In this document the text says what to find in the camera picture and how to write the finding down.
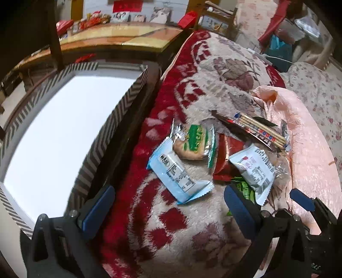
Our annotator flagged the green snack packet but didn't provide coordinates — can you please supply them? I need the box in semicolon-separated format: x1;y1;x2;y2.
226;177;256;204

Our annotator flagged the white blue snack packet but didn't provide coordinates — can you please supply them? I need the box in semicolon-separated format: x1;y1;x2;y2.
229;144;275;206

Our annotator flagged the red foil snack packet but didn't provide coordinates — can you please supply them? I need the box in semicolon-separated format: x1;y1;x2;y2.
212;134;245;182

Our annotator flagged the light blue snack packet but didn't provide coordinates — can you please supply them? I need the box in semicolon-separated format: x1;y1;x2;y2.
147;137;214;204

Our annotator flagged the pink quilted blanket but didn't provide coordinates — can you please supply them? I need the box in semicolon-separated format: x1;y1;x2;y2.
252;86;341;235

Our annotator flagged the red floral plush blanket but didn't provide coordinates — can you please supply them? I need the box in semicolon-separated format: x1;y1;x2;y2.
98;31;284;277

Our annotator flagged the brown Nescafe coffee stick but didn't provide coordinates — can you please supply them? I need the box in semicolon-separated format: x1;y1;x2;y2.
211;110;275;151

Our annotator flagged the dark green wrapper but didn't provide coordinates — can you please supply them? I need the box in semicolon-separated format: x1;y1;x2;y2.
253;116;277;127

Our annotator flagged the cracker pack blue red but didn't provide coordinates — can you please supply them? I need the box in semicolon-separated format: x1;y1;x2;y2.
234;112;292;152

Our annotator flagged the green white cookie packet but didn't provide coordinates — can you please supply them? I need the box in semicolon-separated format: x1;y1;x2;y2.
170;119;216;169

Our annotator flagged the striped white storage box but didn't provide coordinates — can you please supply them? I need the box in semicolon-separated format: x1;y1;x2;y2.
1;62;148;237

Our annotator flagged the teal plastic bag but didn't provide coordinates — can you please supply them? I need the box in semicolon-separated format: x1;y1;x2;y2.
265;35;292;72

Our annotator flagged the dark wooden chair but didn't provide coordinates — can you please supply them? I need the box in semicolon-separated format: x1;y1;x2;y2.
1;1;160;211

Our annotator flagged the wooden side shelf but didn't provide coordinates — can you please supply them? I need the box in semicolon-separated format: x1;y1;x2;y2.
194;1;238;40

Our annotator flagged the red gift box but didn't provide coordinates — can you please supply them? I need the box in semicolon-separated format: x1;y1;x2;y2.
177;11;198;30

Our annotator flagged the wooden coffee table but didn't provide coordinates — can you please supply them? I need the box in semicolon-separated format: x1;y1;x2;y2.
16;21;185;89

